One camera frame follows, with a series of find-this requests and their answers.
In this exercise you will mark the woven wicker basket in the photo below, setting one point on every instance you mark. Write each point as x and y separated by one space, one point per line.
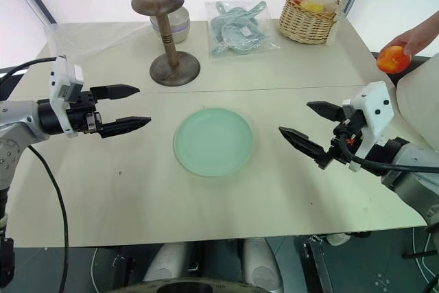
305 22

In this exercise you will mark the person's bare hand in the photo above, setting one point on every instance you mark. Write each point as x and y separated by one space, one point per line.
413 43

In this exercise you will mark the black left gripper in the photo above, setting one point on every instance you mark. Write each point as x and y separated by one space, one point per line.
82 107

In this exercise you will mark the dark wooden hat stand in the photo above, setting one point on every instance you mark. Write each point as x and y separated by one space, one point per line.
169 49

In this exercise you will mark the orange red round fruit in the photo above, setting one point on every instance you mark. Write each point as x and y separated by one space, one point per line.
393 59

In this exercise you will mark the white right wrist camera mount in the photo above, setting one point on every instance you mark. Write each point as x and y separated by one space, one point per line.
374 114

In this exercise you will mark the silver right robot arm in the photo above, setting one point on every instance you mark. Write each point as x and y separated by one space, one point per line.
411 169

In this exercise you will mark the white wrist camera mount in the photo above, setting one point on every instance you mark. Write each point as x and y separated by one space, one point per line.
61 77
374 114

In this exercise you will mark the dark rounded robot torso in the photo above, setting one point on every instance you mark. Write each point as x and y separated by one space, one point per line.
192 286

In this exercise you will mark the black metal table frame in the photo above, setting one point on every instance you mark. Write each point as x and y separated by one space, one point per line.
317 265

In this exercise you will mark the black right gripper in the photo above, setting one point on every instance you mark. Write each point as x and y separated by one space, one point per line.
346 138

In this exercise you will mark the white round jar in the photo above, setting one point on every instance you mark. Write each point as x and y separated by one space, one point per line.
181 23

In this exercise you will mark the translucent white plastic sheet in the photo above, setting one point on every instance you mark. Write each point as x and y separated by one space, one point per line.
89 37

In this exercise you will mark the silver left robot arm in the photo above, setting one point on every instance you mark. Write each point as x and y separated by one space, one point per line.
20 116

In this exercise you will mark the person's bare forearm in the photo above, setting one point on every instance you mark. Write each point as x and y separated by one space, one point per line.
430 25

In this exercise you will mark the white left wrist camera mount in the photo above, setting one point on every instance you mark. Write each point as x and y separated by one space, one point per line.
61 77

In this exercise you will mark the white shoe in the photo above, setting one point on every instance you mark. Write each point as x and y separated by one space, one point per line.
339 239

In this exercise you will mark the grey white robot leg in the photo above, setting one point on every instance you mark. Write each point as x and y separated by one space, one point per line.
166 262
260 262

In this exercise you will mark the pale green round plate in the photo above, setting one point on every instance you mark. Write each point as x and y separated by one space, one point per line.
214 142

